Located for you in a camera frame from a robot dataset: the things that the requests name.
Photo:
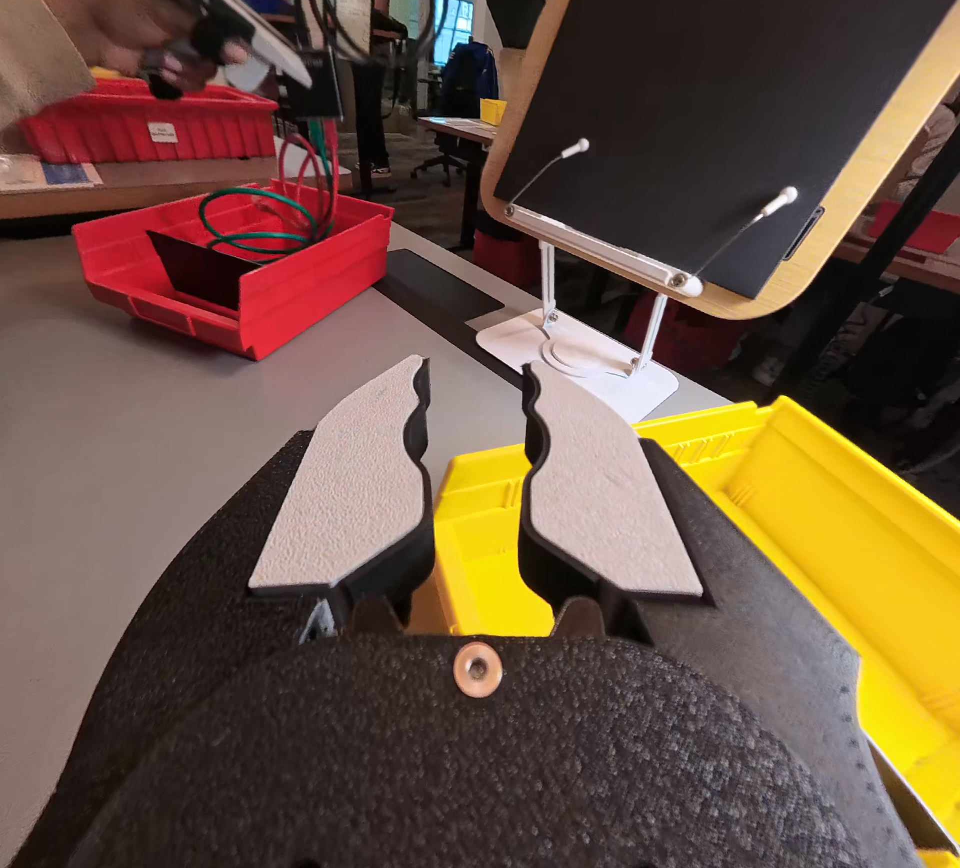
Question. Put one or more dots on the white metal rail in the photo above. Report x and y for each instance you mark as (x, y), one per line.
(600, 250)

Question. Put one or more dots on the blue printed sheet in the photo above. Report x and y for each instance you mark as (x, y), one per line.
(71, 175)

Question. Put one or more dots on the black office chair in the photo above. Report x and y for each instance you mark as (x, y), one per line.
(442, 167)

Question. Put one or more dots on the black ethernet splitter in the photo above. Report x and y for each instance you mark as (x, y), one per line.
(315, 88)

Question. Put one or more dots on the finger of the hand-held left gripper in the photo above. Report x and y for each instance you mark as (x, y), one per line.
(281, 55)

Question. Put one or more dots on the person's left forearm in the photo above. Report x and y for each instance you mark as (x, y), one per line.
(37, 58)

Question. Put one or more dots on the red parts bin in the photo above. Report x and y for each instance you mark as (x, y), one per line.
(112, 126)

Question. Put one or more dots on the black monitor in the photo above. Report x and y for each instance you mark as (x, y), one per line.
(514, 10)

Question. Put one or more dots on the red floor basket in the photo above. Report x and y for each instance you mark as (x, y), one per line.
(682, 332)
(506, 261)

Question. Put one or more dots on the yellow plastic bin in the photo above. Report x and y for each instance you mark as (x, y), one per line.
(825, 546)

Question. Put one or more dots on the metal support strut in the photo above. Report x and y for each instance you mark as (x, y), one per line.
(547, 283)
(649, 336)

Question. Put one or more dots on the cardboard sheet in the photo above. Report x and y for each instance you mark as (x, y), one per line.
(510, 73)

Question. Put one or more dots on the white board sign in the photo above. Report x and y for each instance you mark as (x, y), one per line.
(352, 21)

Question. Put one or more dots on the small yellow bin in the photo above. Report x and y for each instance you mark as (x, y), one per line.
(491, 111)

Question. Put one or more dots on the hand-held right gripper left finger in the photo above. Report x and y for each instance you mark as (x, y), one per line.
(352, 493)

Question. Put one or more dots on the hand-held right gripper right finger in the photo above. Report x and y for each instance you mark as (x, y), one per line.
(607, 508)

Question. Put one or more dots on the blue backpack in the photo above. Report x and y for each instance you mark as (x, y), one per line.
(469, 81)

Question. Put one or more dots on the black divider plate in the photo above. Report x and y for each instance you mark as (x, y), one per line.
(202, 268)

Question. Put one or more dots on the red plastic bin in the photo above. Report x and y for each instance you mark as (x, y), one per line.
(300, 298)

